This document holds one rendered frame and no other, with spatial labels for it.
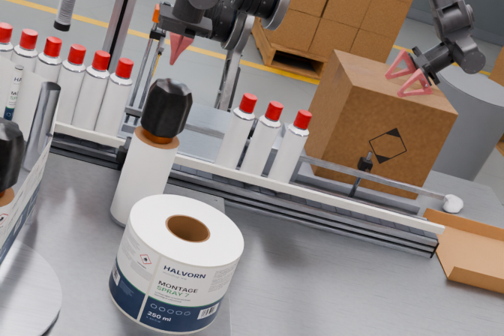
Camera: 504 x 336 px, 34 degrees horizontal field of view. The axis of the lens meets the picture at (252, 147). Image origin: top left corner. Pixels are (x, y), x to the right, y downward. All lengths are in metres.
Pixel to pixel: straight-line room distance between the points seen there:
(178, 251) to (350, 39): 4.19
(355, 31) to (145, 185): 3.96
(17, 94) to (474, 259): 1.18
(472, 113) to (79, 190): 2.84
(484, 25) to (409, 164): 6.16
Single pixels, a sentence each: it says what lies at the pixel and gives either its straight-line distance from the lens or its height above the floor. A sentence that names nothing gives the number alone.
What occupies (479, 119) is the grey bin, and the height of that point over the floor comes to 0.52.
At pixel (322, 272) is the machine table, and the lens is 1.79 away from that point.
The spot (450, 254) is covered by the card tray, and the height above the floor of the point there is 0.83.
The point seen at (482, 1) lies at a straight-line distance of 8.19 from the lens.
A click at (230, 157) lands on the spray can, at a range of 1.86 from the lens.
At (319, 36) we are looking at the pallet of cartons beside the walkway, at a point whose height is 0.27.
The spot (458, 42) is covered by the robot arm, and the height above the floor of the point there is 1.33.
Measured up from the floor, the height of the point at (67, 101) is 0.96.
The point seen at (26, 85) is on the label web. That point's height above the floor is 1.03.
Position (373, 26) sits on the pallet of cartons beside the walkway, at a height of 0.43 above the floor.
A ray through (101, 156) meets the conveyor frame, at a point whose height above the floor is 0.87.
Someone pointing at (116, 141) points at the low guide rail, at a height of 0.91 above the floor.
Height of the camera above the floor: 1.76
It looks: 25 degrees down
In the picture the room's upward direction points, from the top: 21 degrees clockwise
